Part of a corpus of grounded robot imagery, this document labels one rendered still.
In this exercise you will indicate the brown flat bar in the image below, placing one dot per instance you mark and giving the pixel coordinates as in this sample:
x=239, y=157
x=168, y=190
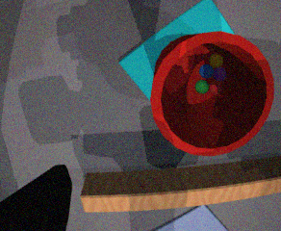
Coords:
x=155, y=189

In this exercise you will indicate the red cup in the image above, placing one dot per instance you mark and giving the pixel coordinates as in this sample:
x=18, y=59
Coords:
x=203, y=123

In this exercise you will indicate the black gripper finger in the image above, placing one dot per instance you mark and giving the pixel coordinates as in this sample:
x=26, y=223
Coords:
x=42, y=205

